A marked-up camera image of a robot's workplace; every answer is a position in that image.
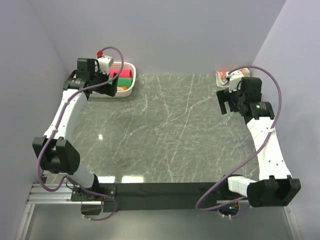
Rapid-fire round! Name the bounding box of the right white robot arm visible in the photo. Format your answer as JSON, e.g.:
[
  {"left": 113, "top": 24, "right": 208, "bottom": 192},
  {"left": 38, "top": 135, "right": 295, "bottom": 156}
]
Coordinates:
[{"left": 216, "top": 76, "right": 301, "bottom": 207}]

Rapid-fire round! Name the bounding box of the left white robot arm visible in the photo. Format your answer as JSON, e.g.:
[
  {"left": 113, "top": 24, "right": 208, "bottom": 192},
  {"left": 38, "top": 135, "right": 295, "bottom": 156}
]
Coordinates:
[{"left": 32, "top": 56, "right": 117, "bottom": 201}]

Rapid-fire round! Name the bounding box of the peach rolled towel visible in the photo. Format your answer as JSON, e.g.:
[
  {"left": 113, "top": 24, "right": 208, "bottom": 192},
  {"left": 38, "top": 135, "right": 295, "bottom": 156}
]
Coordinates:
[{"left": 117, "top": 86, "right": 128, "bottom": 92}]

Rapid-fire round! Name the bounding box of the crumpled white printed towel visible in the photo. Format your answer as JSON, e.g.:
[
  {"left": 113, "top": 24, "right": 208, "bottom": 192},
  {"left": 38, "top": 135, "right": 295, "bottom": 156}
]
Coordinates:
[{"left": 215, "top": 68, "right": 251, "bottom": 88}]

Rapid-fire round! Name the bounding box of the green rolled towel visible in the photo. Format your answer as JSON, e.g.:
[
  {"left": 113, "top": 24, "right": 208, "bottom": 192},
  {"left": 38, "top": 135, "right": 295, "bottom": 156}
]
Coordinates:
[{"left": 117, "top": 77, "right": 133, "bottom": 88}]

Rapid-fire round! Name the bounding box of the pink rolled towel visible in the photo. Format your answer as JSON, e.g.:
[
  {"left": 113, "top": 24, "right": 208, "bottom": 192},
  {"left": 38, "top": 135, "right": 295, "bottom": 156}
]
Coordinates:
[{"left": 109, "top": 68, "right": 133, "bottom": 78}]

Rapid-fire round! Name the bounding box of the white plastic basket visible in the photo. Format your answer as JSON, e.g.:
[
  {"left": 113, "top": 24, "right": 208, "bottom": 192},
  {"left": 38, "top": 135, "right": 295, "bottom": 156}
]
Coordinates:
[{"left": 90, "top": 61, "right": 137, "bottom": 98}]

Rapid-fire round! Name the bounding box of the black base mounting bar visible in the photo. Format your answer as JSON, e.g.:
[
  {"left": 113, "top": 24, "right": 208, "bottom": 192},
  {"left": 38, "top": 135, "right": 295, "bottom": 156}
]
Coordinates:
[{"left": 71, "top": 182, "right": 214, "bottom": 215}]

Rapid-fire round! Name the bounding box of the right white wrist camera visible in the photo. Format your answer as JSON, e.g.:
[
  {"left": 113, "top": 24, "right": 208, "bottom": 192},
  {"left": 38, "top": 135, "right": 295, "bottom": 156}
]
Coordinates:
[{"left": 226, "top": 70, "right": 244, "bottom": 93}]

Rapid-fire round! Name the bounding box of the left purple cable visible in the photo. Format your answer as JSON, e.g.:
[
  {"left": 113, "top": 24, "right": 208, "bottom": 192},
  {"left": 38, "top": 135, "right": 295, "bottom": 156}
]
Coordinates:
[{"left": 36, "top": 46, "right": 125, "bottom": 222}]

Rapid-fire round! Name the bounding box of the aluminium front rail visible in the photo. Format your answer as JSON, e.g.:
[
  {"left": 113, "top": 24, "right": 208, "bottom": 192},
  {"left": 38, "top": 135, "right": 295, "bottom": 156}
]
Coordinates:
[{"left": 26, "top": 183, "right": 82, "bottom": 204}]

